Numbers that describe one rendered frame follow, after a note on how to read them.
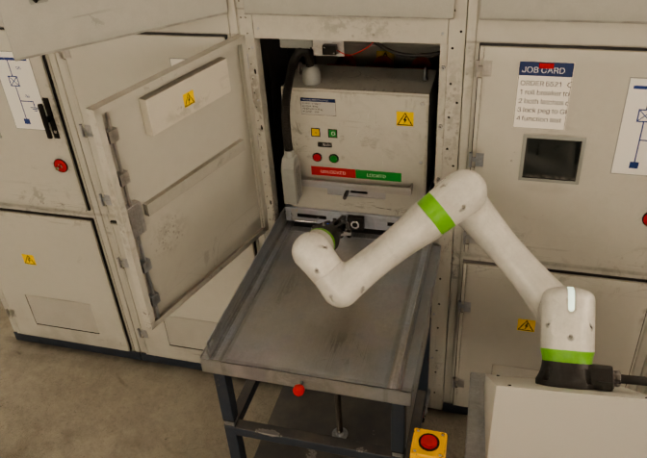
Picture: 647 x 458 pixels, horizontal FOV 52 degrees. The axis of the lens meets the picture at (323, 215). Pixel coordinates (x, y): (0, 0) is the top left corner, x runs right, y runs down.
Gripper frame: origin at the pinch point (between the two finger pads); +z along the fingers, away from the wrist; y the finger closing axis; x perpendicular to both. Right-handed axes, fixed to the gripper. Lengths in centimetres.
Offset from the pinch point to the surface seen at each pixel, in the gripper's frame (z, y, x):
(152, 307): -30, -52, -26
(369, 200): 22.0, 4.7, 2.9
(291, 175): 6.8, -19.6, 12.6
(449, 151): 9.8, 32.0, 24.2
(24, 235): 26, -145, -27
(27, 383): 28, -151, -99
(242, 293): -17.4, -27.5, -22.4
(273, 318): -21.9, -15.1, -27.1
